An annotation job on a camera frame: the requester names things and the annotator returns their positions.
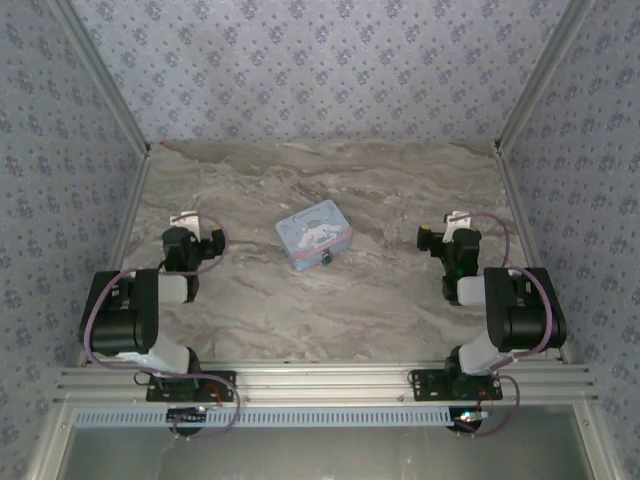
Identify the aluminium side rail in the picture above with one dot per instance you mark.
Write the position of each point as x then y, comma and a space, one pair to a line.
525, 235
131, 215

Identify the black connector board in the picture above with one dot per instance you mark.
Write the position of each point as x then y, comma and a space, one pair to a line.
470, 419
186, 414

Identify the small padlock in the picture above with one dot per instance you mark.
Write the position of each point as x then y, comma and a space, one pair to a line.
328, 258

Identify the blue cartoon tin box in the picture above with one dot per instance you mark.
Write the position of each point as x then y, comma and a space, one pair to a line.
312, 235

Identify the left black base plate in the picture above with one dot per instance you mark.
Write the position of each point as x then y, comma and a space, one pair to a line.
220, 385

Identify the aluminium frame post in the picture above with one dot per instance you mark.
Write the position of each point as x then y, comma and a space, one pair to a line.
100, 75
545, 75

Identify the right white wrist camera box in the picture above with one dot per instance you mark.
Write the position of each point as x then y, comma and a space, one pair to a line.
457, 222

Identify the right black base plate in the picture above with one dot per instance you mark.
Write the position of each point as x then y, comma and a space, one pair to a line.
430, 386

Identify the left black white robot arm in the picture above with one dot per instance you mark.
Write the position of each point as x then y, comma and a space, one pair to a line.
125, 320

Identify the left black connector board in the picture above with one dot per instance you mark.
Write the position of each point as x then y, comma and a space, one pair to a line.
186, 414

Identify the right black connector board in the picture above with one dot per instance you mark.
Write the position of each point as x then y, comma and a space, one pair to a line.
470, 419

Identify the aluminium cross rail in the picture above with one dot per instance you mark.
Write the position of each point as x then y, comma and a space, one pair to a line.
320, 381

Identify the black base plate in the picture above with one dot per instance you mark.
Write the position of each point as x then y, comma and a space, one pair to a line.
430, 386
220, 385

